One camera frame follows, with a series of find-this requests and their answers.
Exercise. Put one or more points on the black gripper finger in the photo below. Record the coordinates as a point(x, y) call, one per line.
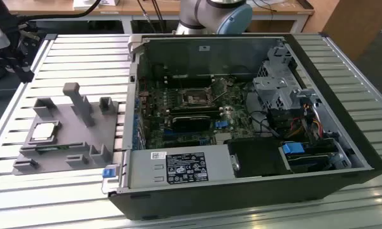
point(22, 55)

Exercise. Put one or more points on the silver square CPU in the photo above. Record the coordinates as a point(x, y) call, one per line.
point(44, 131)

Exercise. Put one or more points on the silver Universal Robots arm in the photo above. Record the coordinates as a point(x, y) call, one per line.
point(193, 14)

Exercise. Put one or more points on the CPU socket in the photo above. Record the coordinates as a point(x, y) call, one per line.
point(195, 97)

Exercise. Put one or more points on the black RAM slot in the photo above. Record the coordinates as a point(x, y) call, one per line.
point(191, 109)
point(193, 113)

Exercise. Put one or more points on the white box on desk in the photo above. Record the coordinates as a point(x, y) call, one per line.
point(84, 4)

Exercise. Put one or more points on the white and blue box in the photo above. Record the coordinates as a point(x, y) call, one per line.
point(109, 2)

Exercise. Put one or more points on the grey plastic parts rack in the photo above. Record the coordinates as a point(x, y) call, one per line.
point(72, 133)

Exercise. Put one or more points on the green RAM stick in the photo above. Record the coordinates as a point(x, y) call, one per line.
point(61, 147)

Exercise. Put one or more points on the blue case latch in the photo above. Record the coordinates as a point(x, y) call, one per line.
point(109, 173)

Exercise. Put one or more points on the white barcode sticker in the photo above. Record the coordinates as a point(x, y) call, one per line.
point(157, 155)

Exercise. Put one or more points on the black graphics card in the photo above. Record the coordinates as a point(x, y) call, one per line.
point(191, 124)

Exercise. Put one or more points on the grey power supply unit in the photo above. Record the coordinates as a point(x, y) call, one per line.
point(140, 171)

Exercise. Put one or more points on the metal locking lever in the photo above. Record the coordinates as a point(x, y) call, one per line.
point(223, 93)

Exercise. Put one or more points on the blue board connector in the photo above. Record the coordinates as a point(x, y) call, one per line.
point(220, 124)

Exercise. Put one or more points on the black rating label sticker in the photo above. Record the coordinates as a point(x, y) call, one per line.
point(185, 167)

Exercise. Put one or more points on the green motherboard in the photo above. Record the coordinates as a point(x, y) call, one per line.
point(235, 114)

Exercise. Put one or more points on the silver chipset heatsink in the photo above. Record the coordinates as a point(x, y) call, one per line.
point(221, 138)

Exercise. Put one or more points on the metal drive cage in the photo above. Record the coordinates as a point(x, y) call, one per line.
point(274, 88)

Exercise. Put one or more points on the black plastic shroud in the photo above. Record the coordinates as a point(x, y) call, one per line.
point(258, 157)

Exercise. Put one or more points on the black open PC case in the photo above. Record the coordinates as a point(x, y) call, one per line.
point(209, 202)

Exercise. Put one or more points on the hard disk in blue carrier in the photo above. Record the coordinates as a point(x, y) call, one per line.
point(292, 148)

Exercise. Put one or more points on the wooden cabinet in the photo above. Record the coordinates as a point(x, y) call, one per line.
point(352, 23)

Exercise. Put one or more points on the white case wall sticker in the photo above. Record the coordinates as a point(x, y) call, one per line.
point(203, 48)

